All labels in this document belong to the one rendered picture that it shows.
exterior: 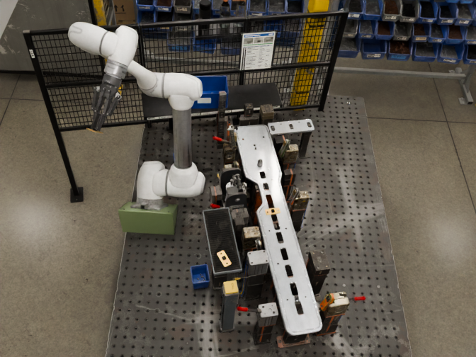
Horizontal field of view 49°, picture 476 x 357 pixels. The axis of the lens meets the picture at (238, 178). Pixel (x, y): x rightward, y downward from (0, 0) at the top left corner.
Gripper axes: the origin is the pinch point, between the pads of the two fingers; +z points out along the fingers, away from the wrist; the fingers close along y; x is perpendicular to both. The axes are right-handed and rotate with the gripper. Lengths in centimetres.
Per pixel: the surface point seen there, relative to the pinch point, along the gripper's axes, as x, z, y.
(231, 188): 72, 13, 48
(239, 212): 73, 23, 56
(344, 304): 60, 44, 124
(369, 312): 100, 52, 139
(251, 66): 130, -61, 19
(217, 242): 50, 38, 56
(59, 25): 181, -51, -162
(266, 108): 127, -38, 38
